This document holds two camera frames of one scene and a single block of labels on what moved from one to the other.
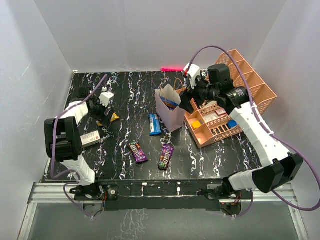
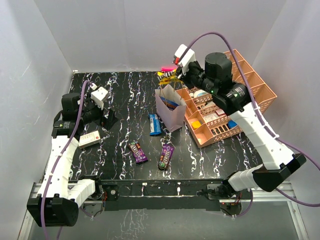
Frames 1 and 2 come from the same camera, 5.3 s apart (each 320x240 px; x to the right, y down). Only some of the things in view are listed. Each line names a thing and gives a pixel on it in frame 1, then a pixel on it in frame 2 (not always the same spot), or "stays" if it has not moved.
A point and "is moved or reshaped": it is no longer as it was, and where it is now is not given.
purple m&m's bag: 167,153 stays
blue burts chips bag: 170,104 stays
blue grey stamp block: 232,123 stays
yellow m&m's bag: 114,117 is moved or reshaped
